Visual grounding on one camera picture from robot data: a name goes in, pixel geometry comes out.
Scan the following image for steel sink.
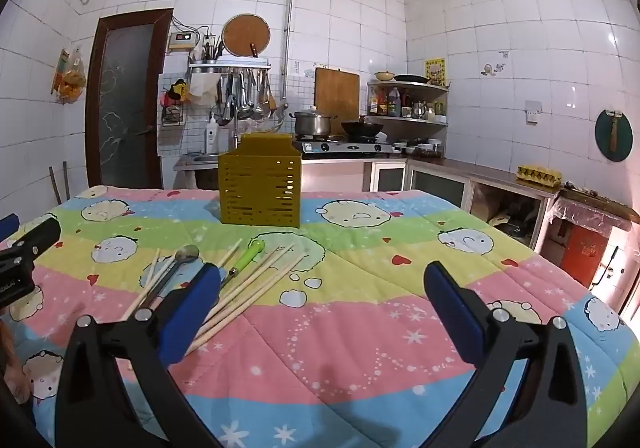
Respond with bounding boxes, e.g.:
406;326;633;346
173;151;221;175

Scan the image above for cluster of small dishes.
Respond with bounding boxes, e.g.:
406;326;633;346
392;137;444;159

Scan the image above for green round wall board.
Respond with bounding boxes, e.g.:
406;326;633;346
594;109;634;163

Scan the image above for row of hanging metal ladles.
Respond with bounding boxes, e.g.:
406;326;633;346
215;69;278;125

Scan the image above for white soap bottle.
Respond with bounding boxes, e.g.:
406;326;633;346
205;113;220;154

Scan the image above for wire grid wall basket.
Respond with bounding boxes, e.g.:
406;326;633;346
159;77;191;127

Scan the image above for person's left forearm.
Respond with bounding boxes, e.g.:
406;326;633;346
0;319;32;405

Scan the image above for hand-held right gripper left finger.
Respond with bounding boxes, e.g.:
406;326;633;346
54;262;223;448

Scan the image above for clear plastic sheet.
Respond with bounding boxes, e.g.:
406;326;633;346
549;187;640;232

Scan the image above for round wooden board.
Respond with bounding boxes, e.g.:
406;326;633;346
222;14;272;58

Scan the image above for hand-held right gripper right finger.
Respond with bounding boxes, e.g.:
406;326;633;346
424;261;587;448

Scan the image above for white wall pipe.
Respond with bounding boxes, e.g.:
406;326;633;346
78;0;299;110

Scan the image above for rectangular wooden cutting board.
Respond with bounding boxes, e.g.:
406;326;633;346
313;67;361;123

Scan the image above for wooden handled tool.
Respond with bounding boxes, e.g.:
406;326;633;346
606;111;624;153

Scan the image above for hanging white cloth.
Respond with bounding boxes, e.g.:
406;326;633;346
190;73;221;106

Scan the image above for metal spoon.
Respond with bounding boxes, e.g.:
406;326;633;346
145;245;200;304

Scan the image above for colourful printed blanket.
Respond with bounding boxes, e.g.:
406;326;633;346
0;185;640;448

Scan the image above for yellow egg carton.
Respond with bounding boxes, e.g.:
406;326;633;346
515;163;564;188

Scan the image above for beige wall control box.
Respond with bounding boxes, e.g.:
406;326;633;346
167;32;197;52

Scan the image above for black wok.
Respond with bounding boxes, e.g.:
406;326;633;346
340;117;385;138

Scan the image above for metal wall rack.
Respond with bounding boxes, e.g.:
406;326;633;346
187;57;273;76

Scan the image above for steel cooking pot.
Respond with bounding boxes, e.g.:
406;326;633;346
289;105;337;138

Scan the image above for yellow wall sticker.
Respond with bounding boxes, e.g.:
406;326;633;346
424;58;446;88

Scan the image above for metal corner shelf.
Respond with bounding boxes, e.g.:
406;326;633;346
366;79;450;140

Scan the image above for red box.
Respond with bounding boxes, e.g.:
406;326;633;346
562;222;609;287

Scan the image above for brown door with frosted glass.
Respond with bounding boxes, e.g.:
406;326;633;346
84;8;175;190

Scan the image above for hanging orange plastic bag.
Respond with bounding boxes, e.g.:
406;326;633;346
51;47;87;104

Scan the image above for yellow slotted utensil holder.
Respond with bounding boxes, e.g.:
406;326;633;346
218;132;303;228

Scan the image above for wooden stick handles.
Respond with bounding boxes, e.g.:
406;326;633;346
48;160;71;203

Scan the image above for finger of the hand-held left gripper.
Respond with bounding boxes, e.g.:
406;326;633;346
0;215;62;274
0;214;20;244

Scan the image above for kitchen counter cabinet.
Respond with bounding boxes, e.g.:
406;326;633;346
299;155;559;251

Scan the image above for gas stove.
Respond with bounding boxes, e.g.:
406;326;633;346
292;135;397;159

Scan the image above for green handled peeler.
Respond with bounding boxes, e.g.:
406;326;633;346
221;239;266;286

